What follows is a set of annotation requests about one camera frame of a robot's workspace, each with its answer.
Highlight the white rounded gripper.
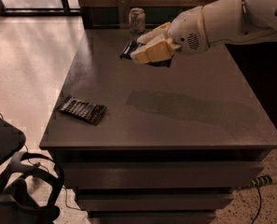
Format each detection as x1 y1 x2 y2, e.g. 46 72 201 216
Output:
131 7 209 64

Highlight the blue rxbar blueberry wrapper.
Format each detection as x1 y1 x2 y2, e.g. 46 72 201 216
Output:
118 40 173 68

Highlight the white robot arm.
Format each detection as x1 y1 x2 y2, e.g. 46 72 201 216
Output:
131 0 277 64

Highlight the dark rxbar chocolate wrapper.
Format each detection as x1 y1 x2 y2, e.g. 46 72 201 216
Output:
56 95 107 126

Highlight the white soda can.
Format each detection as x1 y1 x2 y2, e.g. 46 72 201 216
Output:
129 7 145 35

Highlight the dark brown drawer cabinet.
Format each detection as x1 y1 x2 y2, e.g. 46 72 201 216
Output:
40 30 277 224

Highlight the black office chair seat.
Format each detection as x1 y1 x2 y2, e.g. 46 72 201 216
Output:
0 118 26 165

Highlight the black vr headset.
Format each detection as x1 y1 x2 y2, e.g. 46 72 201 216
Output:
0 151 64 224

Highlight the grey metal wall bracket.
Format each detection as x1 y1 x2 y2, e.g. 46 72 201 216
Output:
118 0 130 29

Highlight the striped cable sleeve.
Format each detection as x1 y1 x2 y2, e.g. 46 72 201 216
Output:
240 175 273 189

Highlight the thin grey headset cable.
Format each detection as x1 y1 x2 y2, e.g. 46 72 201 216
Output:
21 144 81 211

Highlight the black floor cable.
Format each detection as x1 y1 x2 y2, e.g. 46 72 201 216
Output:
250 185 263 224

